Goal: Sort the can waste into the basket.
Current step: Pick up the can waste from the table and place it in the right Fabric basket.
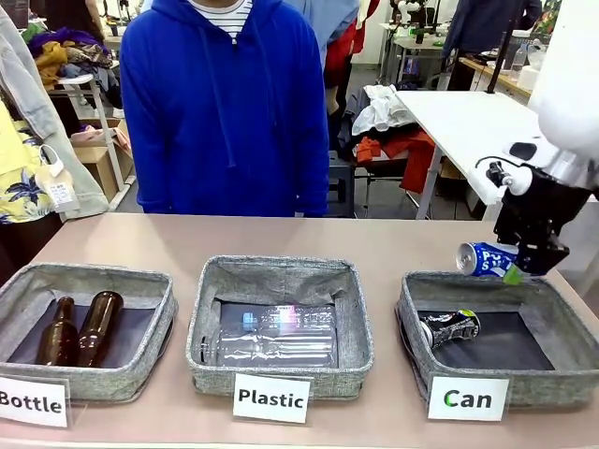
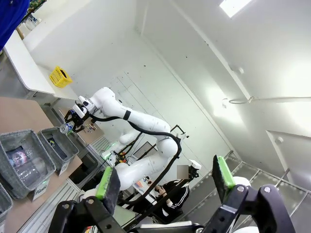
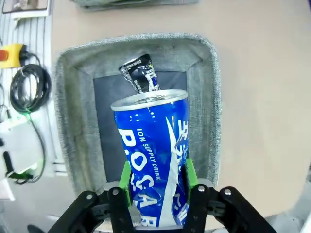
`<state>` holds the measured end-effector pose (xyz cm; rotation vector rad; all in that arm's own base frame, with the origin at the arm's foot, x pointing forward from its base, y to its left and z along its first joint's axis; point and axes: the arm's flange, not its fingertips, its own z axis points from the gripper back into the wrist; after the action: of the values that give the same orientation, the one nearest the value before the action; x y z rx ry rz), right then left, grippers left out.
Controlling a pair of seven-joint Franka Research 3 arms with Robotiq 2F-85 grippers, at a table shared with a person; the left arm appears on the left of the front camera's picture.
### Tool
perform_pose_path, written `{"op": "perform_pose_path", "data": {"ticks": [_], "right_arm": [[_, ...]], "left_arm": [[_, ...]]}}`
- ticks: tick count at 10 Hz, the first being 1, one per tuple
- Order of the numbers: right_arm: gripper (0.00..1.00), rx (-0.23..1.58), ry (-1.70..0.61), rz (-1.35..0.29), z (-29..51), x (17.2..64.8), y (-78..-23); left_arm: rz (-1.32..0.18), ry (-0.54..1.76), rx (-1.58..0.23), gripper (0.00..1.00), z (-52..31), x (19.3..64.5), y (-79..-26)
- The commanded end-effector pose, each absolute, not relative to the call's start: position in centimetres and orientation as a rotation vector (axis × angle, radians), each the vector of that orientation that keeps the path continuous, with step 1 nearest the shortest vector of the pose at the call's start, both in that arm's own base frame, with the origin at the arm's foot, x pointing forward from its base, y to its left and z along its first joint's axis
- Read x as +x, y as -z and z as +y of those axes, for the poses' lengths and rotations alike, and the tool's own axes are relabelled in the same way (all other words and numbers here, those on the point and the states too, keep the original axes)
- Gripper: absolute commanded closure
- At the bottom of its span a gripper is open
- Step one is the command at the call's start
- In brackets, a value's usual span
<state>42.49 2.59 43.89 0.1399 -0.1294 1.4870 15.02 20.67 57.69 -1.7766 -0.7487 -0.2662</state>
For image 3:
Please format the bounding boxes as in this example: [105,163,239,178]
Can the white control box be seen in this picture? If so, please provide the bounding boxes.
[0,116,46,178]

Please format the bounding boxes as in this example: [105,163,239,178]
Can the crushed black drink can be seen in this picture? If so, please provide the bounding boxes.
[118,53,161,94]

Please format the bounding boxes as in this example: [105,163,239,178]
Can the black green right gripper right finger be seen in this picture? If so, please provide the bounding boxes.
[181,159,277,233]

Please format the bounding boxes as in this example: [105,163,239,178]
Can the crushed blue Pocari can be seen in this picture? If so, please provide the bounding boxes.
[110,89,190,229]

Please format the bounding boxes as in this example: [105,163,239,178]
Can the yellow emergency stop box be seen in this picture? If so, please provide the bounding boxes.
[0,43,28,69]

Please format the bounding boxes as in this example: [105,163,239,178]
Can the coiled black cable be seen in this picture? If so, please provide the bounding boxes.
[9,52,52,114]

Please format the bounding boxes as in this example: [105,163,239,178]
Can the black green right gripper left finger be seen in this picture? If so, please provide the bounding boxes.
[47,160,137,233]

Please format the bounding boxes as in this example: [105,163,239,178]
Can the framed card stand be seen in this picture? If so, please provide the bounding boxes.
[1,0,51,20]

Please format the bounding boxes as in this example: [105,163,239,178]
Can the grey fabric basket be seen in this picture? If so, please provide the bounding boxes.
[53,33,222,195]

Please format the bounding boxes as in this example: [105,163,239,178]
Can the thin grey cable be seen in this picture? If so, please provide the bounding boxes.
[24,110,47,183]

